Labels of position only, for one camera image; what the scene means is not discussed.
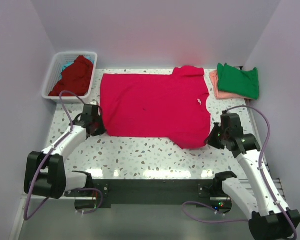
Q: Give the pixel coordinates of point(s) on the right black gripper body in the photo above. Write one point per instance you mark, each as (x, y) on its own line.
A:
(216, 138)

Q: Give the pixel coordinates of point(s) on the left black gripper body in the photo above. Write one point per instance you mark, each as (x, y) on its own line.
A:
(100, 128)

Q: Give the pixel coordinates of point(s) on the pink red t-shirt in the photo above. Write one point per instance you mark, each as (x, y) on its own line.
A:
(172, 106)

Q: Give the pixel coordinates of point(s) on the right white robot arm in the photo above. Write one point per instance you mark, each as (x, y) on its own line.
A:
(268, 214)

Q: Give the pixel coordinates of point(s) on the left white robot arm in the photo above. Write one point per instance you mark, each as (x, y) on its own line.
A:
(46, 174)

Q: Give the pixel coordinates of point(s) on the folded peach t-shirt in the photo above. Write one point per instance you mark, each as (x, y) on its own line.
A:
(222, 95)

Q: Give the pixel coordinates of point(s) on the dark red t-shirt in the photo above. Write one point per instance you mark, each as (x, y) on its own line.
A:
(76, 78)

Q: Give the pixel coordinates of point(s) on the folded green t-shirt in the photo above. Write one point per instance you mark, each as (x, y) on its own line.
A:
(239, 82)

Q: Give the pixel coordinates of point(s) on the light blue t-shirt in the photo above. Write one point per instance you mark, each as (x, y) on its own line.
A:
(69, 63)

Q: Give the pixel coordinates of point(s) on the white plastic laundry basket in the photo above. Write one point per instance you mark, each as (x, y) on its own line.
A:
(54, 75)

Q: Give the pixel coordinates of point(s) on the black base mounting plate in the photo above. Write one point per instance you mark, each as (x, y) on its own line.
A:
(150, 192)

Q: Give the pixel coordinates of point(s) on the aluminium rail frame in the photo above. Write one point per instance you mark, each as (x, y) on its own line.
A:
(245, 184)

